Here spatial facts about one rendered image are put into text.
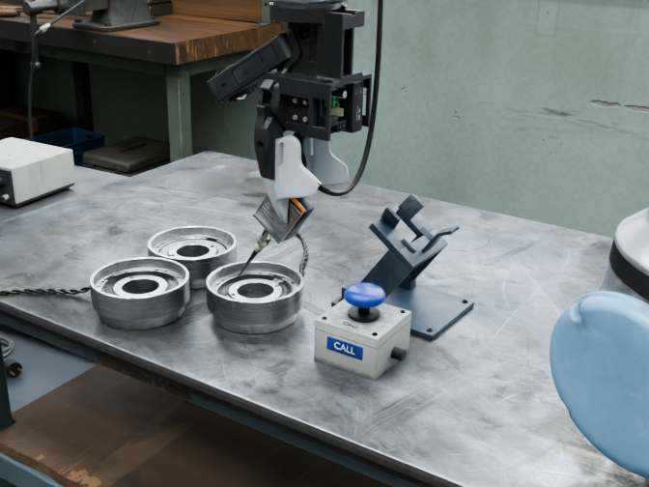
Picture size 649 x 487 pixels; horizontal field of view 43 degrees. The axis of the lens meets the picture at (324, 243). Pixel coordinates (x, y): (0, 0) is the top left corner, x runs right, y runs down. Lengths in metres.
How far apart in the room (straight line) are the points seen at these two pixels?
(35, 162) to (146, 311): 0.80
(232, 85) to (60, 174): 0.89
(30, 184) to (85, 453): 0.65
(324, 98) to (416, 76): 1.80
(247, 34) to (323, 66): 1.80
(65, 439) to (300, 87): 0.62
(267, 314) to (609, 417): 0.43
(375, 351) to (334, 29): 0.30
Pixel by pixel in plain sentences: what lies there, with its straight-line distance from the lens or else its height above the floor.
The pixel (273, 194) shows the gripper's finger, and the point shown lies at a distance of 0.81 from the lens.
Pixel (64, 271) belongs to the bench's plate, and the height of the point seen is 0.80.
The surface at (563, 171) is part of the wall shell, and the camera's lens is 2.42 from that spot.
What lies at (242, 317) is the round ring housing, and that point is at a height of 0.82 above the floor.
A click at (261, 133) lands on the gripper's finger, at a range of 0.78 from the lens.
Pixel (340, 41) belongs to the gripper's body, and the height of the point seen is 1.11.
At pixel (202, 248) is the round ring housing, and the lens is 1.01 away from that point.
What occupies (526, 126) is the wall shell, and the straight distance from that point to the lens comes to 2.43.
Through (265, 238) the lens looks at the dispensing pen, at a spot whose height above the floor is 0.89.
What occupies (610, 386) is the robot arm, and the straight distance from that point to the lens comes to 0.50.
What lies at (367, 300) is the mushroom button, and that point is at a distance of 0.78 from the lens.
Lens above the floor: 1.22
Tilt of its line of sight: 23 degrees down
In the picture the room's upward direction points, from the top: 1 degrees clockwise
